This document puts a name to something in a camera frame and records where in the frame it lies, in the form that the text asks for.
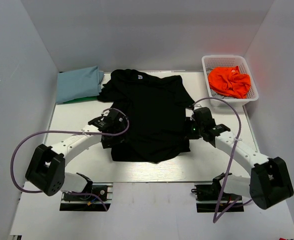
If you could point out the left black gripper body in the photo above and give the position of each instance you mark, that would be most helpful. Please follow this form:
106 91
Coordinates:
114 140

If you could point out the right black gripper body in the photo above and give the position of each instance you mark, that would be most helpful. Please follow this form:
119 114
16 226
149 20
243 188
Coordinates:
193 130

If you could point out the black t-shirt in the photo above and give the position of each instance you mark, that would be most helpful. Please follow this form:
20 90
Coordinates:
156 110

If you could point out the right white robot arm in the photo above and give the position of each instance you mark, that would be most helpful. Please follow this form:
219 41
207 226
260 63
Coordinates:
268 183

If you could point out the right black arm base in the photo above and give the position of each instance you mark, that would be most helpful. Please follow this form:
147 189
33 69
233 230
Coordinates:
207 194

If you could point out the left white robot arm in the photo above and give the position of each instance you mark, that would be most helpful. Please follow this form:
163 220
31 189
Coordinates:
46 169

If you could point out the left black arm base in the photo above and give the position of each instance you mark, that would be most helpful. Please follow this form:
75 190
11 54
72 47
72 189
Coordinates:
99 199

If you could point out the folded green t-shirt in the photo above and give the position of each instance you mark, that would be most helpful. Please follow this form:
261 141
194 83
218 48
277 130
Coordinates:
81 100

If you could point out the grey t-shirt in basket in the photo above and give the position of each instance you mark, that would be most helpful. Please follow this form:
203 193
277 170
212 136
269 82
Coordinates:
216 95

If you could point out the folded blue-grey t-shirt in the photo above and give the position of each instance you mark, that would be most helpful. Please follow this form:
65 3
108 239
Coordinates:
78 84

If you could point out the crumpled orange t-shirt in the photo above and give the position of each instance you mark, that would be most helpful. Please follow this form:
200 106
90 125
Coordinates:
229 81

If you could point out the white plastic basket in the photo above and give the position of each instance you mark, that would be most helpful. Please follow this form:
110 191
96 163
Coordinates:
213 61

